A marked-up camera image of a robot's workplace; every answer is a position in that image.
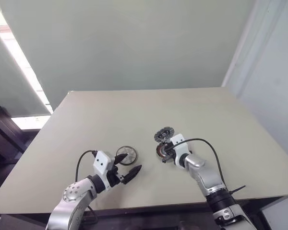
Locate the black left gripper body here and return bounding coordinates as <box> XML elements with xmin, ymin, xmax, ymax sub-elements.
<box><xmin>107</xmin><ymin>164</ymin><xmax>124</xmax><ymax>188</ymax></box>

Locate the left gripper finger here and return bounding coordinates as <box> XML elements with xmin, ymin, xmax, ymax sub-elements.
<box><xmin>114</xmin><ymin>153</ymin><xmax>127</xmax><ymax>166</ymax></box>
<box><xmin>122</xmin><ymin>164</ymin><xmax>143</xmax><ymax>185</ymax></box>

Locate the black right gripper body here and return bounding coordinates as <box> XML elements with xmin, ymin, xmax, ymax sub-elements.
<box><xmin>163</xmin><ymin>142</ymin><xmax>177</xmax><ymax>165</ymax></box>

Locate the round silver disc wheel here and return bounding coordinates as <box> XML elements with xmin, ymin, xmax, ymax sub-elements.
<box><xmin>116</xmin><ymin>145</ymin><xmax>139</xmax><ymax>166</ymax></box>

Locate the copper wound spoked rotor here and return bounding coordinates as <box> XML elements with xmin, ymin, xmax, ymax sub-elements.
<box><xmin>155</xmin><ymin>142</ymin><xmax>170</xmax><ymax>160</ymax></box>

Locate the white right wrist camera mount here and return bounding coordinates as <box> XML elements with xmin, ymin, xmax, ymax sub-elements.
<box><xmin>170</xmin><ymin>134</ymin><xmax>192</xmax><ymax>171</ymax></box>

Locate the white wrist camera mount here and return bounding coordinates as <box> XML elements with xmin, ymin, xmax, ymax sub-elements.
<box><xmin>170</xmin><ymin>134</ymin><xmax>192</xmax><ymax>171</ymax></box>
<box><xmin>93</xmin><ymin>150</ymin><xmax>115</xmax><ymax>192</ymax></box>

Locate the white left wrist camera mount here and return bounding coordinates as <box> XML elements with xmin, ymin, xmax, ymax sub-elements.
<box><xmin>93</xmin><ymin>150</ymin><xmax>115</xmax><ymax>192</ymax></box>

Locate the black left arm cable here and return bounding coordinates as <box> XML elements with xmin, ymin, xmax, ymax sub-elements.
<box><xmin>74</xmin><ymin>149</ymin><xmax>98</xmax><ymax>183</ymax></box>

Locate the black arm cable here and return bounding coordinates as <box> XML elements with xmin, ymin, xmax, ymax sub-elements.
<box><xmin>173</xmin><ymin>138</ymin><xmax>228</xmax><ymax>190</ymax></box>
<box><xmin>74</xmin><ymin>149</ymin><xmax>98</xmax><ymax>183</ymax></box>

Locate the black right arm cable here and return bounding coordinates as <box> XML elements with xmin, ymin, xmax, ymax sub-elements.
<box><xmin>173</xmin><ymin>138</ymin><xmax>228</xmax><ymax>190</ymax></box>

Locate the dark table frame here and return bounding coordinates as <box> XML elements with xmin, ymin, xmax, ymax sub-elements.
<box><xmin>0</xmin><ymin>195</ymin><xmax>288</xmax><ymax>230</ymax></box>

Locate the black cable tie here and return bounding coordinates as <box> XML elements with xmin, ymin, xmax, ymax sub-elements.
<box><xmin>229</xmin><ymin>184</ymin><xmax>247</xmax><ymax>195</ymax></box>

